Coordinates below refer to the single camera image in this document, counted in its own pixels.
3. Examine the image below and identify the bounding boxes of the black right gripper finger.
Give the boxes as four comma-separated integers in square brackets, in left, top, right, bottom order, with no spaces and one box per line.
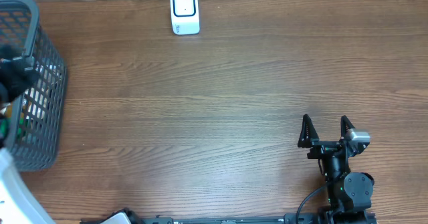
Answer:
[340,115,355,139]
[298,114,319,148]

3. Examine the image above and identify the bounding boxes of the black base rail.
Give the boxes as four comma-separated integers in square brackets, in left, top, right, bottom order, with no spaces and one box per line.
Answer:
[80,212,378,224]

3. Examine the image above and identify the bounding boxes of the grey plastic mesh basket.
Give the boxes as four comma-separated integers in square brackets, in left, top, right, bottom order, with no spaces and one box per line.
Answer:
[1,0,68,171]

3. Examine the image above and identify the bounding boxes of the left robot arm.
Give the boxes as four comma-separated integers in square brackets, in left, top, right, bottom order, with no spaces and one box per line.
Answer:
[1,44,54,223]

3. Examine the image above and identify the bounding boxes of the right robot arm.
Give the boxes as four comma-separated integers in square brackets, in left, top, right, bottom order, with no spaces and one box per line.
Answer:
[295,114,377,224]

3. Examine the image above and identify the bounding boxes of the green lid jar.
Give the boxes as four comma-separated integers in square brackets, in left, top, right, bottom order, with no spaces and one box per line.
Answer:
[0,118,10,141]

